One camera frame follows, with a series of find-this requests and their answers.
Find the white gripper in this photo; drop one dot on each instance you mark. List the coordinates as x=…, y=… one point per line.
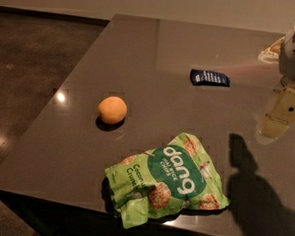
x=281, y=111

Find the blue rxbar blueberry wrapper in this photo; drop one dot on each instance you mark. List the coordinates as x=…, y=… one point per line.
x=208, y=78

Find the orange fruit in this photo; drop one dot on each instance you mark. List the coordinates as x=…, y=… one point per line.
x=112, y=110

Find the green dang chips bag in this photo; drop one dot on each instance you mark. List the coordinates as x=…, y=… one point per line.
x=164, y=181

